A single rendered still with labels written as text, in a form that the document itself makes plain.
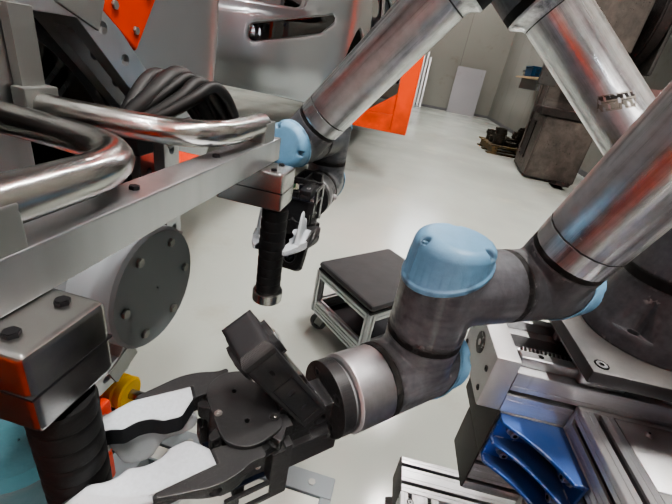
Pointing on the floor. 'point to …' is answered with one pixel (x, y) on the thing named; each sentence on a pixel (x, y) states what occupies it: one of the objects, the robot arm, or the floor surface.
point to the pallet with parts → (495, 139)
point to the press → (550, 150)
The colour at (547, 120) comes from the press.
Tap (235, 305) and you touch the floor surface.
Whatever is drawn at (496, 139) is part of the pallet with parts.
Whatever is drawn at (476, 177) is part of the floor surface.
